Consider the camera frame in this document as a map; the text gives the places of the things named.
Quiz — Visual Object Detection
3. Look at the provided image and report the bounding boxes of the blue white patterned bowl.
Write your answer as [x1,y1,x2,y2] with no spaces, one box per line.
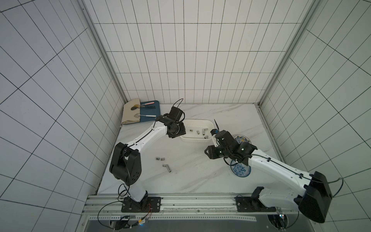
[231,163,251,178]

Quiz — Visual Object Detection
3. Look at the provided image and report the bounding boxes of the black handled spoon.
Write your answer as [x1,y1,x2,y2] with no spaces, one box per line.
[131,105,156,111]

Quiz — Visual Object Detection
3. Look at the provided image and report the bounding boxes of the black left base cable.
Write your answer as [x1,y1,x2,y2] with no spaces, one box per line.
[97,184,131,230]

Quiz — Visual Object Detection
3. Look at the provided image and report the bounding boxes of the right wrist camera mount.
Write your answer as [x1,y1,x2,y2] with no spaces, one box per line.
[210,129,219,147]

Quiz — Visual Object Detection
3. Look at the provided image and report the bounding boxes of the beige folded cloth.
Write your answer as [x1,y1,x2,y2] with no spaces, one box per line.
[121,98,140,125]

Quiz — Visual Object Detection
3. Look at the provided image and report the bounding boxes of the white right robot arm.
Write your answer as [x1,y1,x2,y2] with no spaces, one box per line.
[204,129,333,223]

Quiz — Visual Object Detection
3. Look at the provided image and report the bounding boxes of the blue yellow patterned bowl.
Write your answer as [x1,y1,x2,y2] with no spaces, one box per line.
[234,135,251,144]

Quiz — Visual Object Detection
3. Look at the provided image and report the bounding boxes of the white plastic storage box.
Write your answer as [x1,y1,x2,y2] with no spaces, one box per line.
[180,119,214,143]

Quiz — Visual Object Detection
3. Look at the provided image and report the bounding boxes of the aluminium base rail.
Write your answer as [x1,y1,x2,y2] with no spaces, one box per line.
[82,193,300,222]

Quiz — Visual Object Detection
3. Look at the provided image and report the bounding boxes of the white handled spoon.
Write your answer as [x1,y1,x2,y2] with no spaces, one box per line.
[134,113,157,118]

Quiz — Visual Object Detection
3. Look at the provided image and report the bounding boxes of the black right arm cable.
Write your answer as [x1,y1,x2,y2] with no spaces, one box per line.
[252,153,345,198]

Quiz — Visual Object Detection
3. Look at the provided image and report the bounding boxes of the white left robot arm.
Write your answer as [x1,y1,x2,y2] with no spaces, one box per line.
[109,106,186,212]

